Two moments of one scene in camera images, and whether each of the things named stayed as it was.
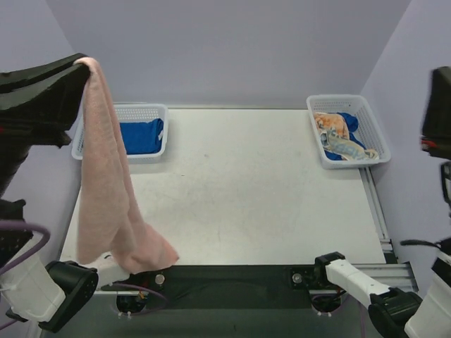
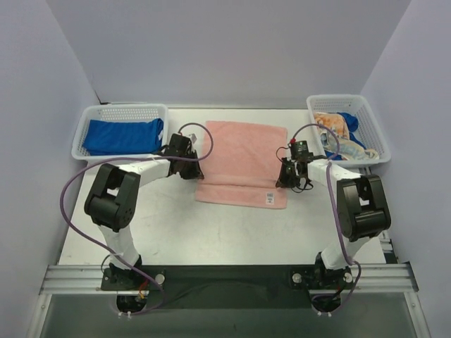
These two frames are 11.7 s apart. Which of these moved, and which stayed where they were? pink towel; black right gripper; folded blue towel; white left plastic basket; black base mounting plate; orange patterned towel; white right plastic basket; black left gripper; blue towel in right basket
Moved: black left gripper; pink towel; black right gripper
Stayed: white left plastic basket; blue towel in right basket; orange patterned towel; folded blue towel; black base mounting plate; white right plastic basket
